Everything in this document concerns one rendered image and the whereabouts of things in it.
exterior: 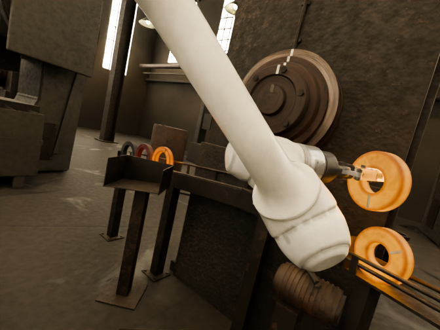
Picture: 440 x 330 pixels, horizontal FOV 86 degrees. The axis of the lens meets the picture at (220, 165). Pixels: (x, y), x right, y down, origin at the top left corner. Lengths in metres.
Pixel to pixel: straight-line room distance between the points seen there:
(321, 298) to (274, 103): 0.70
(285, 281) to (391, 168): 0.50
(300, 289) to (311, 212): 0.60
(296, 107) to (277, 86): 0.12
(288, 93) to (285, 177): 0.71
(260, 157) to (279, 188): 0.05
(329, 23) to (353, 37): 0.13
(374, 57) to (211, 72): 0.97
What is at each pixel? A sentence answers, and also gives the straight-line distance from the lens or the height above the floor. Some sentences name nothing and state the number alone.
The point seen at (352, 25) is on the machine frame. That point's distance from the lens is 1.29.
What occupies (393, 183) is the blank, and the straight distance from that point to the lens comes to 0.69.
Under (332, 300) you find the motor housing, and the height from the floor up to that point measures 0.51.
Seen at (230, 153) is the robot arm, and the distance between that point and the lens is 0.47.
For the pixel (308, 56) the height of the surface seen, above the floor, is 1.32.
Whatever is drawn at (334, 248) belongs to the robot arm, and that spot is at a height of 0.82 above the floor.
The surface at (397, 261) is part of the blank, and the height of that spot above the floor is 0.72.
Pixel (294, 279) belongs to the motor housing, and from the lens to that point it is 0.93.
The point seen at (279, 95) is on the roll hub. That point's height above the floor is 1.13.
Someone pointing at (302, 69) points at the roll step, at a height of 1.25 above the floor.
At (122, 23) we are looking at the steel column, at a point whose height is 3.32.
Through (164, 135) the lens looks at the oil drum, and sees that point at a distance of 3.79.
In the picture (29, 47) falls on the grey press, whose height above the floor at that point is 1.35.
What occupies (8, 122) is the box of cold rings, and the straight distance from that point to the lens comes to 2.89.
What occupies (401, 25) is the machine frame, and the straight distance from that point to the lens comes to 1.25.
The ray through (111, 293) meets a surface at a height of 0.01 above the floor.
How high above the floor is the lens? 0.93
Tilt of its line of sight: 7 degrees down
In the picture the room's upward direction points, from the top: 13 degrees clockwise
